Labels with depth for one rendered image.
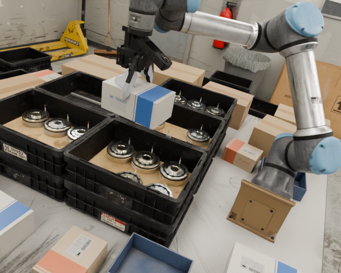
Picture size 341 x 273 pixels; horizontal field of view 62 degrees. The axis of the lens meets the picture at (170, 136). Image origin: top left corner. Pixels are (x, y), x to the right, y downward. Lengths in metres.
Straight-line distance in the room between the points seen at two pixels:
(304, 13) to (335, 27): 2.91
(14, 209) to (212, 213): 0.68
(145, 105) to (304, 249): 0.76
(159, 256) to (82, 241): 0.24
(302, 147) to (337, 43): 3.01
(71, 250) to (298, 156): 0.74
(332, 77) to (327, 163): 2.89
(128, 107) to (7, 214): 0.47
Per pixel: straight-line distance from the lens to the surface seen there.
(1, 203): 1.01
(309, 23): 1.00
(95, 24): 5.23
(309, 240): 1.24
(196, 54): 4.29
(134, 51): 0.87
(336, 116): 3.88
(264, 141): 1.50
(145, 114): 0.86
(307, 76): 0.99
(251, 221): 1.11
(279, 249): 1.14
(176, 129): 1.33
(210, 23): 1.00
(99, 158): 1.08
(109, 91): 0.92
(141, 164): 1.02
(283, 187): 1.05
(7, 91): 1.50
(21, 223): 0.96
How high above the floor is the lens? 1.49
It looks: 31 degrees down
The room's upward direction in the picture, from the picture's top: 12 degrees clockwise
